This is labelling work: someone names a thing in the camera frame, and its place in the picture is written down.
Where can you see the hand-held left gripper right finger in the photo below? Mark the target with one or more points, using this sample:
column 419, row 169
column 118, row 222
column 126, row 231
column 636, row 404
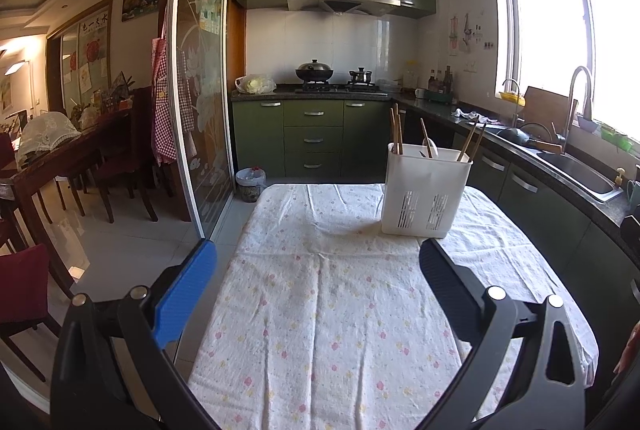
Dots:
column 440, row 270

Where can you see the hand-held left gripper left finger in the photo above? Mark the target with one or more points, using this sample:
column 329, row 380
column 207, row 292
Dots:
column 185, row 290

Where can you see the white plastic utensil holder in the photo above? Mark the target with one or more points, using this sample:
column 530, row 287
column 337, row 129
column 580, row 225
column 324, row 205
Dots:
column 425, row 190

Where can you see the white plastic spoon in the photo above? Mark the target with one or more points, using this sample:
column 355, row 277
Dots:
column 433, row 147

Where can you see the white floral tablecloth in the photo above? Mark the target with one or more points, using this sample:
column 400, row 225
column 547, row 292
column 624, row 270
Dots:
column 325, row 310

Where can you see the trash bin with plastic liner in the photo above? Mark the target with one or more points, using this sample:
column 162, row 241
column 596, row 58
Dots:
column 250, row 185

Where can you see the crumpled dish rag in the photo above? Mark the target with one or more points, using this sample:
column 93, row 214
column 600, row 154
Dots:
column 470, row 115

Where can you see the red cushioned dining chair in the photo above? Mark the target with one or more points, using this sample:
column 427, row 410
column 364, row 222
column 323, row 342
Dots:
column 25, row 282

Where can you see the dark wooden dining chair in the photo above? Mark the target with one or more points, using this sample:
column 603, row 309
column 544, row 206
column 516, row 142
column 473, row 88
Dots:
column 135, row 135

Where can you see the steel kitchen sink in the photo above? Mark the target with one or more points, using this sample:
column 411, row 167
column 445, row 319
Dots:
column 580, row 172

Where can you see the dark wooden dining table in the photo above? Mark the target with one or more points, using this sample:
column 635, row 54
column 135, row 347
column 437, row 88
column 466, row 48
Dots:
column 65, row 155

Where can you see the etched glass sliding door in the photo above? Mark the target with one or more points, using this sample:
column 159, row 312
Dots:
column 205, row 110

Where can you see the red checkered apron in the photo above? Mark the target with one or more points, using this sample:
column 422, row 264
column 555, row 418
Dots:
column 165, row 110

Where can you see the yellow sink basket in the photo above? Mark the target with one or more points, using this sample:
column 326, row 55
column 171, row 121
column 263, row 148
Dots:
column 512, row 98

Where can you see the green kitchen base cabinets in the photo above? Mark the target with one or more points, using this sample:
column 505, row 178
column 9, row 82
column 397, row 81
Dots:
column 310, row 135

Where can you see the group of condiment bottles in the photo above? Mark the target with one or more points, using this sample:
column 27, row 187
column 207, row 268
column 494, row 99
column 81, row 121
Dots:
column 441, row 82

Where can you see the wooden cutting board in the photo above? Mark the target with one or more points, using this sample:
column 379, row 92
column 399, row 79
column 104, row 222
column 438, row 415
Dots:
column 547, row 105

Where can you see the small steel faucet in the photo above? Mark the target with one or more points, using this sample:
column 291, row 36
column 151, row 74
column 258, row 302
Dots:
column 515, row 85

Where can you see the small soap pump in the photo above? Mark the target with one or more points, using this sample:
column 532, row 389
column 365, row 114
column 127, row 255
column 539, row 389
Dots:
column 620, row 177

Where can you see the white lace food cover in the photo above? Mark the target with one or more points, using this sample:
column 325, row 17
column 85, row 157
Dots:
column 47, row 135

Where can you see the black gas stove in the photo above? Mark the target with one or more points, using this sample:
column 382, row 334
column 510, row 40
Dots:
column 340, row 87

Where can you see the blue sponge holder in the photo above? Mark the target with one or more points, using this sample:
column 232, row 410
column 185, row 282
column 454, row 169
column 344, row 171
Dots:
column 587, row 122

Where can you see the green mug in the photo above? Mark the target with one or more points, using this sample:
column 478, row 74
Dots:
column 634, row 192

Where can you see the steel cooking pot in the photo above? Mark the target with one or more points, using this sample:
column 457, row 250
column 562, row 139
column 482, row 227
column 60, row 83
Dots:
column 361, row 76

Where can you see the plastic bag with vegetables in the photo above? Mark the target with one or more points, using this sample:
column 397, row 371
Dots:
column 255, row 85

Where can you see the green plastic container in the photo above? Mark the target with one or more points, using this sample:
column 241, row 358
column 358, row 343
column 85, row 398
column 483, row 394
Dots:
column 615, row 137

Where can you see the black lidded wok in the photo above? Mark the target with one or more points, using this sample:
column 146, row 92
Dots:
column 314, row 71

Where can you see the tall steel kitchen faucet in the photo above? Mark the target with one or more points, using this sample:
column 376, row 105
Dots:
column 580, row 80

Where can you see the kitchen window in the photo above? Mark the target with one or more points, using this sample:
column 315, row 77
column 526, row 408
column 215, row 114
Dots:
column 560, row 20

